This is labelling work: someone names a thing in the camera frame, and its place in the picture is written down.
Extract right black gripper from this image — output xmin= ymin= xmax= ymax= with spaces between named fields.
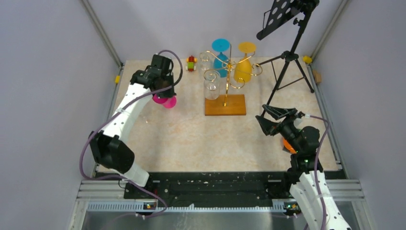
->
xmin=255 ymin=104 xmax=302 ymax=152

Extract magenta wine glass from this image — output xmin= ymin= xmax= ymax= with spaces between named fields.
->
xmin=152 ymin=94 xmax=177 ymax=109

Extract clear glass front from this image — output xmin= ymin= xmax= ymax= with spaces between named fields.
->
xmin=203 ymin=69 xmax=221 ymax=100

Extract yellow wine glass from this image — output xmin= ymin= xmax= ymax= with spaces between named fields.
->
xmin=234 ymin=42 xmax=256 ymax=84

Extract clear wine glass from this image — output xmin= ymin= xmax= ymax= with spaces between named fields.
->
xmin=139 ymin=115 xmax=149 ymax=124

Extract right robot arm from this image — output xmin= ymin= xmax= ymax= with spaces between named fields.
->
xmin=256 ymin=104 xmax=351 ymax=230

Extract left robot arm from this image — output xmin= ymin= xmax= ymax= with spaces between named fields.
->
xmin=90 ymin=54 xmax=175 ymax=198

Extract blue wine glass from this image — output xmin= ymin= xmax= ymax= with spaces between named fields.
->
xmin=212 ymin=38 xmax=230 ymax=78

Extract orange tape dispenser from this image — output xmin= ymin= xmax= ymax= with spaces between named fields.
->
xmin=282 ymin=138 xmax=297 ymax=154

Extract colourful toy car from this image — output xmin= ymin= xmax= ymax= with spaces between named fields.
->
xmin=186 ymin=55 xmax=197 ymax=72

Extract clear hanging glass back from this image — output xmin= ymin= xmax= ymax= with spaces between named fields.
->
xmin=198 ymin=52 xmax=212 ymax=74

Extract yellow corner clamp right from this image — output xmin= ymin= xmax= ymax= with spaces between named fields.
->
xmin=303 ymin=56 xmax=313 ymax=64

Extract black music stand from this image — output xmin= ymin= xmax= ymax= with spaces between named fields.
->
xmin=256 ymin=0 xmax=320 ymax=121

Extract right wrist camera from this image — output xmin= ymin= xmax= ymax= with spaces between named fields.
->
xmin=293 ymin=111 xmax=311 ymax=127

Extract gold wire glass rack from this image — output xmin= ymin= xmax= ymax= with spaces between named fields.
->
xmin=204 ymin=42 xmax=256 ymax=116

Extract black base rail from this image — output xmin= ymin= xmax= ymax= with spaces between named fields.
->
xmin=124 ymin=171 xmax=346 ymax=210

